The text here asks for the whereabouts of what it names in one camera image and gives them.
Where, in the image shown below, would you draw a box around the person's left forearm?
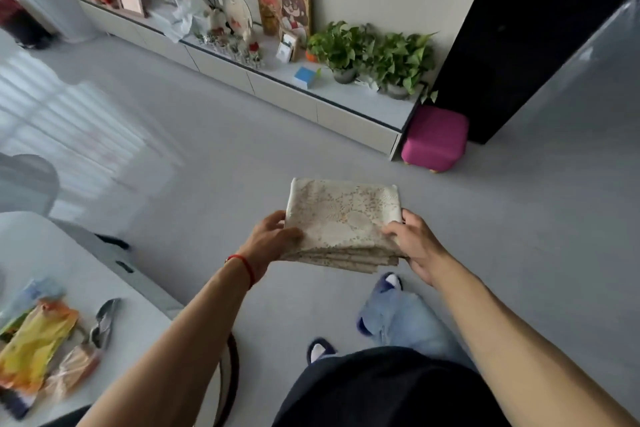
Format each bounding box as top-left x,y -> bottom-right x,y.
77,259 -> 253,427

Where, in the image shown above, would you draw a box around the red string bracelet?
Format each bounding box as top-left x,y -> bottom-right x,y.
225,254 -> 256,290

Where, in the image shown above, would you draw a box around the person's right forearm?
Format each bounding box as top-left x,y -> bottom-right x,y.
429,254 -> 640,427

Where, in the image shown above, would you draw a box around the blue snack packet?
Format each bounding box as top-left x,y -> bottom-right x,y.
0,277 -> 67,328

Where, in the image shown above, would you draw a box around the white round decorative plate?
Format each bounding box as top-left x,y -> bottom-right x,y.
222,0 -> 256,42

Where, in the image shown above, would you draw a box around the clear bread packet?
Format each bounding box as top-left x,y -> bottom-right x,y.
42,344 -> 102,404

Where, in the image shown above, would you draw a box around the dark bag on floor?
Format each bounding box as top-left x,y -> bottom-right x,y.
0,0 -> 55,51

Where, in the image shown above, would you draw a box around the wooden photo frame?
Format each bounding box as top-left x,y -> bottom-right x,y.
279,29 -> 304,63

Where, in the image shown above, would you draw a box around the beige lace tablecloth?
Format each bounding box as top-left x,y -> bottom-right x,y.
279,177 -> 409,275

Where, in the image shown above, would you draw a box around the white round chair back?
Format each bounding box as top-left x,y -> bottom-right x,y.
0,153 -> 61,218

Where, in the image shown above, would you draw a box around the person's black top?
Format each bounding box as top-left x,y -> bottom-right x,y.
272,346 -> 511,427

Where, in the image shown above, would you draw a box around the blue white small box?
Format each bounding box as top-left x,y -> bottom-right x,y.
293,66 -> 322,90

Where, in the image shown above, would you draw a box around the yellow snack packet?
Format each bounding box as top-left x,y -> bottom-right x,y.
0,301 -> 80,395

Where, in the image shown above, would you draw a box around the black tall unit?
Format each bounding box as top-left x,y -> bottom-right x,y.
432,0 -> 640,145

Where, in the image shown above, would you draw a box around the white plastic bag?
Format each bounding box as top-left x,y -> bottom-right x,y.
149,0 -> 207,43

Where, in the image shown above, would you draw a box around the long white tv cabinet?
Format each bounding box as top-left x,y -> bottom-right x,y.
79,0 -> 426,161

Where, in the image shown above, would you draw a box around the person's right hand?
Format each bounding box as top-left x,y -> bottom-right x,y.
381,209 -> 454,288

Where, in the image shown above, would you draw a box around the person's left hand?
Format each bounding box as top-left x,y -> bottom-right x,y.
239,210 -> 305,286

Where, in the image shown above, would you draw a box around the magenta square stool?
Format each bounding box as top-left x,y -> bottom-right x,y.
401,105 -> 470,173

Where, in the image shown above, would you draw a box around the green pothos in glass pot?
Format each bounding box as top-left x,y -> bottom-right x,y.
372,31 -> 439,103

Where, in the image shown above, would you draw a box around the green pothos in frosted pot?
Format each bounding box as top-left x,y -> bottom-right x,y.
305,21 -> 377,85

